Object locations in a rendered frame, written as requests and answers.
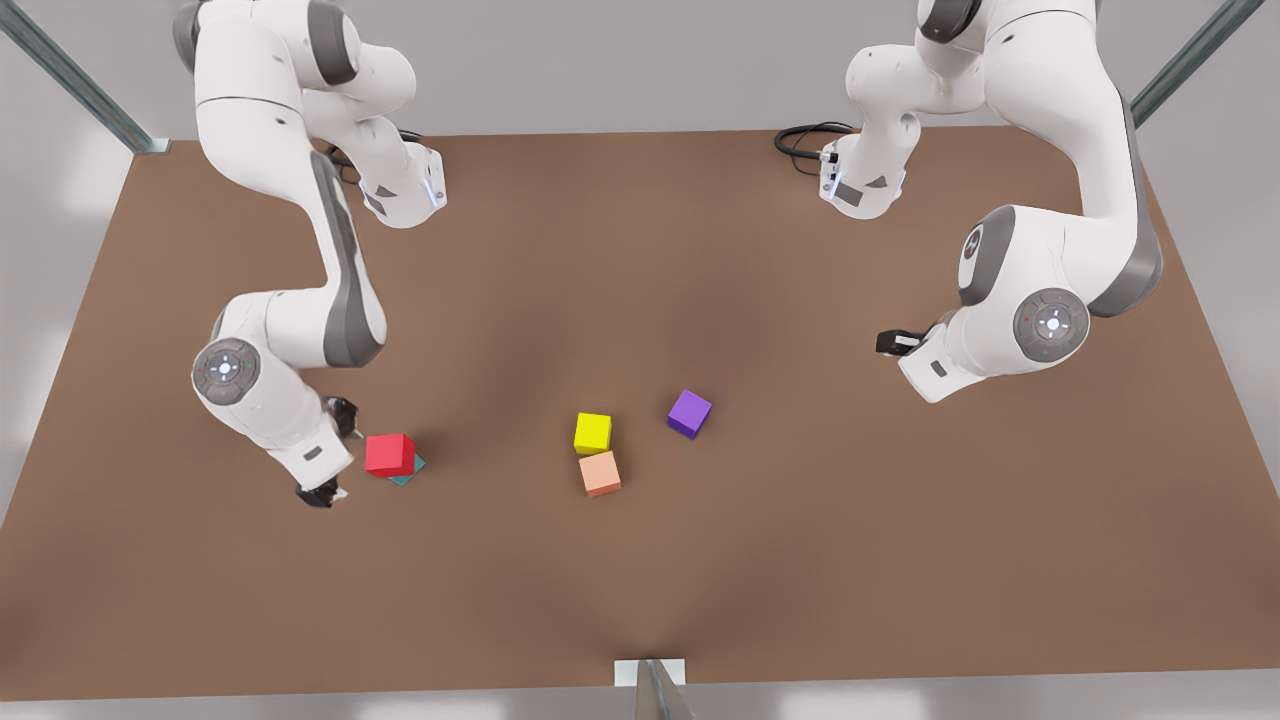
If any red wooden cube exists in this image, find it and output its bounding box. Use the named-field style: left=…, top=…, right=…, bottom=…
left=364, top=432, right=418, bottom=480

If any purple wooden cube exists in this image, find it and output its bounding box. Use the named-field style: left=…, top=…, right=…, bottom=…
left=666, top=388, right=714, bottom=441

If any orange wooden cube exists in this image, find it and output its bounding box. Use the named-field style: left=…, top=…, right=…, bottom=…
left=578, top=450, right=623, bottom=499

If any black cable loop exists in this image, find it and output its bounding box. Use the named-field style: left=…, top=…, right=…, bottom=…
left=773, top=121, right=859, bottom=182
left=318, top=128, right=425, bottom=191

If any silver frame post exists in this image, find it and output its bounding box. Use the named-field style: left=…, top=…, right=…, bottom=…
left=613, top=657, right=693, bottom=720
left=0, top=0, right=172, bottom=157
left=1129, top=0, right=1268, bottom=128

